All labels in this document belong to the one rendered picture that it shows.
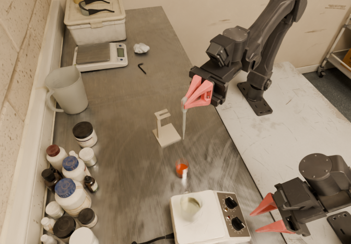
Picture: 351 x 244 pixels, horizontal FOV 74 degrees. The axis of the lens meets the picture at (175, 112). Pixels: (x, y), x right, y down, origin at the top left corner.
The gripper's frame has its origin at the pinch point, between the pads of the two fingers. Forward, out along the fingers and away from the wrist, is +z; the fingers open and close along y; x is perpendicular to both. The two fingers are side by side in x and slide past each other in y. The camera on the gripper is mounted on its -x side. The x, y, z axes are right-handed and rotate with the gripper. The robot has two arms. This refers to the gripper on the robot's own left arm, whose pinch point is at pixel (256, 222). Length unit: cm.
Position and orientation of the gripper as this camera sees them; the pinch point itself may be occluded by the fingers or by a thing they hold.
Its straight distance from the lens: 62.3
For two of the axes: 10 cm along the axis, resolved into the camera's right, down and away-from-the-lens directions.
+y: 1.5, 7.4, -6.6
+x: 6.3, 4.4, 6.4
